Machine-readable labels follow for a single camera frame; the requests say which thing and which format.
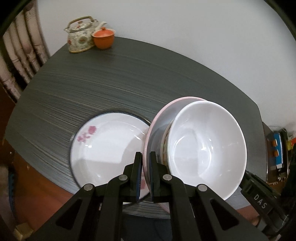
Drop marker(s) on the blue orange box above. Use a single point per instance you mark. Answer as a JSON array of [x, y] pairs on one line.
[[277, 145]]

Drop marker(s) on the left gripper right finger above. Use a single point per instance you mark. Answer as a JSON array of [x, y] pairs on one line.
[[197, 212]]

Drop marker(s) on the large blue floral plate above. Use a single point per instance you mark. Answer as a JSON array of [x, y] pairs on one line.
[[111, 129]]

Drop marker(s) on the dark side cabinet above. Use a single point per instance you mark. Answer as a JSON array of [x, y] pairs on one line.
[[277, 178]]

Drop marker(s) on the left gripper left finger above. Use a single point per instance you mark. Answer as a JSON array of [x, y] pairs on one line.
[[94, 212]]

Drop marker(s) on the large pink bowl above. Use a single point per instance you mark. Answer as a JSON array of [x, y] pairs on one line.
[[163, 118]]

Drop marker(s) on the white pink-flower plate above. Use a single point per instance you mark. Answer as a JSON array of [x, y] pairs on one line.
[[104, 150]]

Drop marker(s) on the white bowl blue base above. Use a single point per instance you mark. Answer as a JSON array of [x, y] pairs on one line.
[[164, 143]]

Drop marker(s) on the white bowl pink base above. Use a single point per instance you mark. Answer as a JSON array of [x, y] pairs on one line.
[[206, 146]]

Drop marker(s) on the orange lidded cup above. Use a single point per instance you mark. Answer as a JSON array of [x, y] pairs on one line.
[[103, 38]]

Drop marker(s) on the right hand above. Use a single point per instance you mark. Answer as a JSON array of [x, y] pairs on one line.
[[256, 221]]

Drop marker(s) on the beige patterned curtain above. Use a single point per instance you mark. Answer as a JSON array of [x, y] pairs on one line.
[[23, 48]]

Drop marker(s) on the floral ceramic teapot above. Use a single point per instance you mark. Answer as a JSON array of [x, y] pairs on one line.
[[80, 33]]

